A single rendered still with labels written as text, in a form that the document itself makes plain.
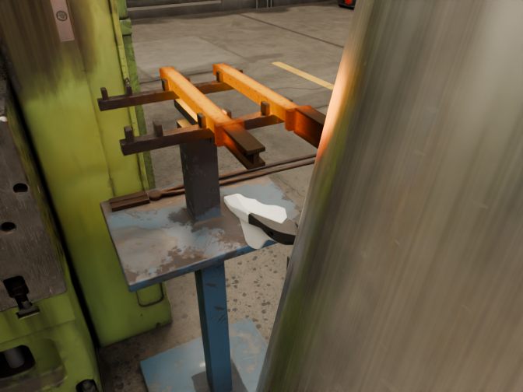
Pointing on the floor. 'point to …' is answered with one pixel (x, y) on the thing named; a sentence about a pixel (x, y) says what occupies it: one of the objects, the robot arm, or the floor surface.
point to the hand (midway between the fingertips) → (279, 177)
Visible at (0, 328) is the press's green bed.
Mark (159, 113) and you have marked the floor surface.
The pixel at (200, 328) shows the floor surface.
